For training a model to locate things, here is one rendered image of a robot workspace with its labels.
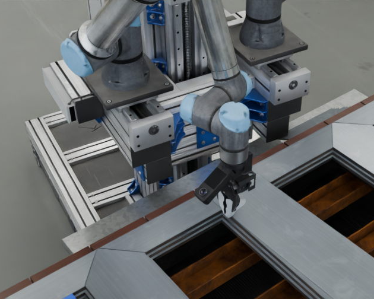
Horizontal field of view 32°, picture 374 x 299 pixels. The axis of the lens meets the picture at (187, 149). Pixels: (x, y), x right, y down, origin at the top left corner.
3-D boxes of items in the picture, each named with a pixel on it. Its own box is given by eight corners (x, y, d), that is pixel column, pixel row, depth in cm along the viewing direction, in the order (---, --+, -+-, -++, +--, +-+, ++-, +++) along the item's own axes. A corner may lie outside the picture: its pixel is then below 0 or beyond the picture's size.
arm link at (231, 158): (231, 157, 164) (211, 141, 170) (231, 171, 167) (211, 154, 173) (254, 145, 168) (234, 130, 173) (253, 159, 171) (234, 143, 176)
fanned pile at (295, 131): (374, 121, 243) (376, 112, 240) (297, 164, 225) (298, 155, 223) (349, 106, 251) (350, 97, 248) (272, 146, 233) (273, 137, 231)
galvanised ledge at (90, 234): (393, 118, 249) (394, 112, 247) (96, 286, 191) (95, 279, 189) (353, 95, 261) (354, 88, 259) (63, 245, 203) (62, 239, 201)
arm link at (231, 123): (228, 95, 166) (257, 107, 162) (228, 129, 173) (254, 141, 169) (210, 110, 161) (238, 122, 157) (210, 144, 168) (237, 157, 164)
